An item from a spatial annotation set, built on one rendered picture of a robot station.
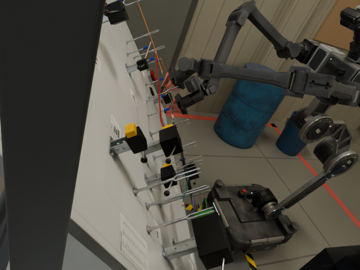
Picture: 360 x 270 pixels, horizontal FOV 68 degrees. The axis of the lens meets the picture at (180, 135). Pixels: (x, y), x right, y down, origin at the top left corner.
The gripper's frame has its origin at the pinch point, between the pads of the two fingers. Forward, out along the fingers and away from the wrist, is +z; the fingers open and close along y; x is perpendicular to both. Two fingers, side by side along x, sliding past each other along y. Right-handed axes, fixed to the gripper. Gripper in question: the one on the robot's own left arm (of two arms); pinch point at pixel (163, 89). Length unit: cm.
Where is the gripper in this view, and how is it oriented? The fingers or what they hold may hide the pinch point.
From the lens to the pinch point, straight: 127.7
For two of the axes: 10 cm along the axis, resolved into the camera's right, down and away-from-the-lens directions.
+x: 6.1, 3.4, 7.2
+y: 2.3, 7.9, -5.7
